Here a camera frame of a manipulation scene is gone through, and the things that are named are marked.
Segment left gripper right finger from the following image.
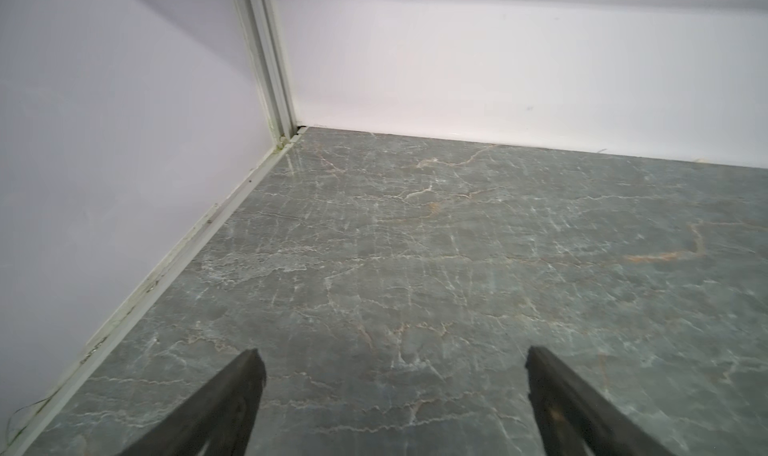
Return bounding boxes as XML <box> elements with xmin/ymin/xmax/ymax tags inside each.
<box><xmin>525</xmin><ymin>346</ymin><xmax>671</xmax><ymax>456</ymax></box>

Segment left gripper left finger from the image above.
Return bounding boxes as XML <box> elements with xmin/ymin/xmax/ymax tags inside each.
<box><xmin>121</xmin><ymin>349</ymin><xmax>267</xmax><ymax>455</ymax></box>

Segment aluminium frame profiles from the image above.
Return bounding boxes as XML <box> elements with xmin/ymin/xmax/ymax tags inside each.
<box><xmin>1</xmin><ymin>0</ymin><xmax>295</xmax><ymax>455</ymax></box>

